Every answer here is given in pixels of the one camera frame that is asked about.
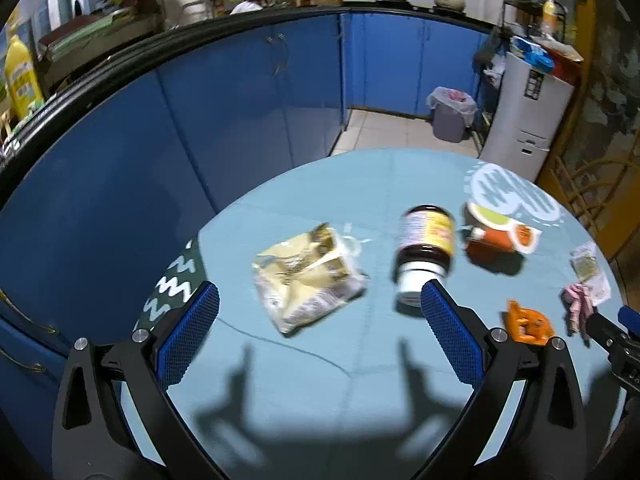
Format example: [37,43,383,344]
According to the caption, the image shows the orange plastic piece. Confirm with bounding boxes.
[505,300,554,346]

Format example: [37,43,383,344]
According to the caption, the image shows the orange snack cup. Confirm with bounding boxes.
[465,225,543,263]

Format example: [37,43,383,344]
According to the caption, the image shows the red basket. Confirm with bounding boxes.
[542,42,584,81]

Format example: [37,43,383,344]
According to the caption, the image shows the grey plastic drawer cabinet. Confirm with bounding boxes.
[480,51,576,183]

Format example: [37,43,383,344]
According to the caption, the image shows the black kitchen countertop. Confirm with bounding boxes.
[0,4,501,211]

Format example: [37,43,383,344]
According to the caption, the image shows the brown bottle with white cap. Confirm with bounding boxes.
[392,205,457,307]

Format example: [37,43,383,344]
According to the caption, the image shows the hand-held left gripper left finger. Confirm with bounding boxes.
[51,281,231,480]

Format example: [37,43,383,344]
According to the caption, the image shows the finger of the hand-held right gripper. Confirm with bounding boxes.
[618,305,640,337]
[585,312,640,394]

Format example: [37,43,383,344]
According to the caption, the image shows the wooden door with patterned glass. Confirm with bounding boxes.
[537,0,640,261]

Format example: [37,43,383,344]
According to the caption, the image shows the clear bag of beige snacks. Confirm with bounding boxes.
[251,223,368,336]

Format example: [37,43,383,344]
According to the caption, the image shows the blue packet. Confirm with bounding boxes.
[512,35,556,71]

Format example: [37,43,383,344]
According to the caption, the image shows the large yellow detergent bottle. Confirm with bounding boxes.
[5,35,45,121]

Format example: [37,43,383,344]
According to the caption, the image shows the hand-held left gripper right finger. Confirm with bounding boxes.
[412,280,588,480]

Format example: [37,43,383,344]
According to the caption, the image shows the small clear packet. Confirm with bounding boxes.
[570,242,614,306]

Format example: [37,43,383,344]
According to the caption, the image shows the pink wrapper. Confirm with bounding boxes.
[565,282,597,337]

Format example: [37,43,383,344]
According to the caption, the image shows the black wire rack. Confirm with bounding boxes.
[502,0,569,43]

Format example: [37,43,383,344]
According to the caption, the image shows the blue kitchen cabinets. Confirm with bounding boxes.
[0,12,493,466]

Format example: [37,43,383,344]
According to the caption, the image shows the grey waste bin with bag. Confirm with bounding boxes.
[426,86,477,143]

